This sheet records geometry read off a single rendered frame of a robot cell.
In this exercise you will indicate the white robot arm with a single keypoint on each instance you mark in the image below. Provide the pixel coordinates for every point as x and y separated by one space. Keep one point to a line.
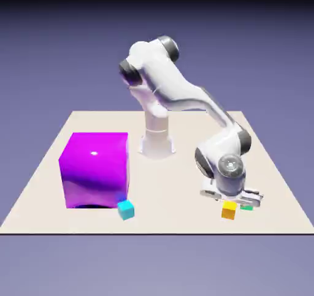
171 90

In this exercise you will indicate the small yellow cube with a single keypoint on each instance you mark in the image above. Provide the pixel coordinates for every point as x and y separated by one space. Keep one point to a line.
229 210

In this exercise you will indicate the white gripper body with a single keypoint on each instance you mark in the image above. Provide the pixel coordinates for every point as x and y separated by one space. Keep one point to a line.
250 198

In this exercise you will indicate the small green cube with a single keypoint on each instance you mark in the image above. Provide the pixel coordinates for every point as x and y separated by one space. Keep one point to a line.
246 208

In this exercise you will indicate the small cyan cube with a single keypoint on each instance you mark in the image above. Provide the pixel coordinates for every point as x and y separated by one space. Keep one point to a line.
125 210

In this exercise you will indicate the large magenta box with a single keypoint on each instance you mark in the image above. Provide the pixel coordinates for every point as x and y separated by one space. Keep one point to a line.
94 168

